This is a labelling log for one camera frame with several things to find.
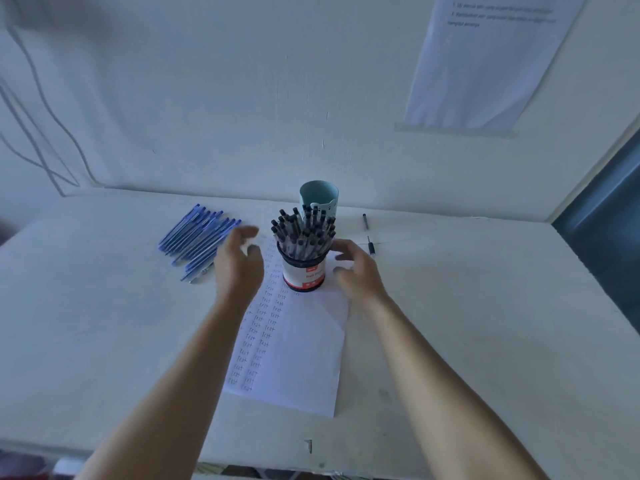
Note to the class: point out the person's right forearm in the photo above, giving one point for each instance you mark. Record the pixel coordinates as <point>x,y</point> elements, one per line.
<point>445,394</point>

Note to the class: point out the white handwritten paper sheet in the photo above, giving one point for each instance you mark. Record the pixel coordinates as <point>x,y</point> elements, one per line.
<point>300,354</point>

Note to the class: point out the person's left forearm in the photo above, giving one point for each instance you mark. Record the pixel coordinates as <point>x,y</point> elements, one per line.
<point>172,394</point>

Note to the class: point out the teal plastic cup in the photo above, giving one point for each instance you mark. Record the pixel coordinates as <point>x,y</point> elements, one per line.
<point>320,194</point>

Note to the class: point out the person's right hand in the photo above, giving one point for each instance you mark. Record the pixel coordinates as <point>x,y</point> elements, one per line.
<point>362,277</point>

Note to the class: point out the white printed wall notice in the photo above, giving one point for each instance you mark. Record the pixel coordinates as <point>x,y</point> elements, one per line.
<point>485,64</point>

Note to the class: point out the pile of blue pens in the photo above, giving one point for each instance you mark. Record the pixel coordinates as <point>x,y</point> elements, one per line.
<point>197,239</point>

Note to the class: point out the person's right thumb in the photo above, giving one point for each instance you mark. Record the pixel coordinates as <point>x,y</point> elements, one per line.
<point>341,272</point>

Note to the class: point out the person's left thumb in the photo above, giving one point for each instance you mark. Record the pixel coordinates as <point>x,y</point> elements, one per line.
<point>255,253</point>

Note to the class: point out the person's left hand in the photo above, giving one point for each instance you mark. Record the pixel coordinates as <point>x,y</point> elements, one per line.
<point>239,274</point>

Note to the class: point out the bunch of black-capped pens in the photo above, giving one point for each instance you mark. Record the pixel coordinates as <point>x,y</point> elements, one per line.
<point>302,232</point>

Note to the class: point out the white pen holder red label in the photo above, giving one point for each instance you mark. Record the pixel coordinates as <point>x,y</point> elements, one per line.
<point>303,275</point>

